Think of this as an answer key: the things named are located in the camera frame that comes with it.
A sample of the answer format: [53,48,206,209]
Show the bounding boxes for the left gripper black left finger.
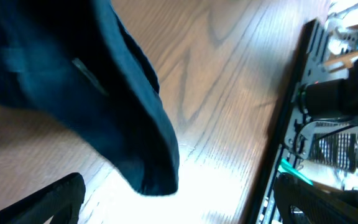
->
[0,172,86,224]

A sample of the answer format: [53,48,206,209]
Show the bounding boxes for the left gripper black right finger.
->
[273,174,358,224]

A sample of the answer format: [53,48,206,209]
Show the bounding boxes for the navy blue shorts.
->
[0,0,180,196]

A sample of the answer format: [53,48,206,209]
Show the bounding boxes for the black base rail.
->
[240,19,329,224]

